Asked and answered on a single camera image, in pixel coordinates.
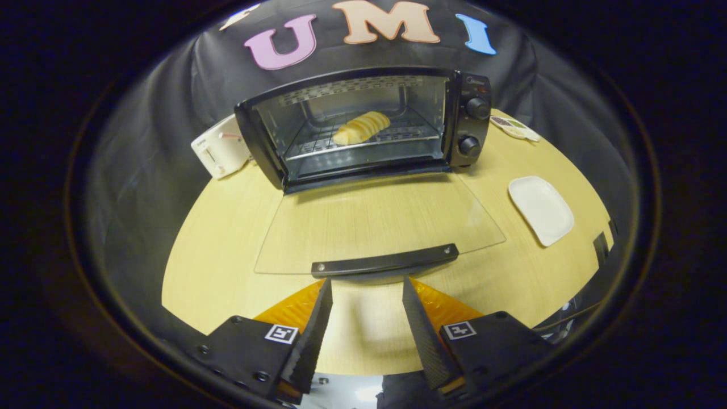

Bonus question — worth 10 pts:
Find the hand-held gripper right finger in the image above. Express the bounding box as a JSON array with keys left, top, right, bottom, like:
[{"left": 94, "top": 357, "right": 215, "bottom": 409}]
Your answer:
[{"left": 402, "top": 276, "right": 556, "bottom": 398}]

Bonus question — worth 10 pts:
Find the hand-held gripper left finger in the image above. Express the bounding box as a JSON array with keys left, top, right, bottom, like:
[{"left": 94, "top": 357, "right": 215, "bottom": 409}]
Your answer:
[{"left": 190, "top": 277, "right": 335, "bottom": 406}]

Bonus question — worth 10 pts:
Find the golden bread roll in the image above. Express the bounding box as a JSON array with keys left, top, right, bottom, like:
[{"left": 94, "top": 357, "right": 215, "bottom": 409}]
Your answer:
[{"left": 332, "top": 111, "right": 391, "bottom": 146}]

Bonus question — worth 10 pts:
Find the black toaster oven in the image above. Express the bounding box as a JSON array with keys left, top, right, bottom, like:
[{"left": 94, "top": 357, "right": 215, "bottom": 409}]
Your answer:
[{"left": 235, "top": 67, "right": 507, "bottom": 279}]

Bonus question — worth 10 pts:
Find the white pop-up toaster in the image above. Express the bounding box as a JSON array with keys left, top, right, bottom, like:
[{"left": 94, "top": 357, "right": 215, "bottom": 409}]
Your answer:
[{"left": 191, "top": 115, "right": 252, "bottom": 180}]

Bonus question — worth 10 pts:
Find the white plate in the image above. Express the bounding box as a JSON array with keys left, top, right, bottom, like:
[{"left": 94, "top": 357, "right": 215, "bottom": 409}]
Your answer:
[{"left": 508, "top": 176, "right": 575, "bottom": 248}]

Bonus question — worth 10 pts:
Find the white divided dish with beans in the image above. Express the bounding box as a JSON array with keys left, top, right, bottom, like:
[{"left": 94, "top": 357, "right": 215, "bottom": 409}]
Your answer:
[{"left": 490, "top": 115, "right": 541, "bottom": 143}]

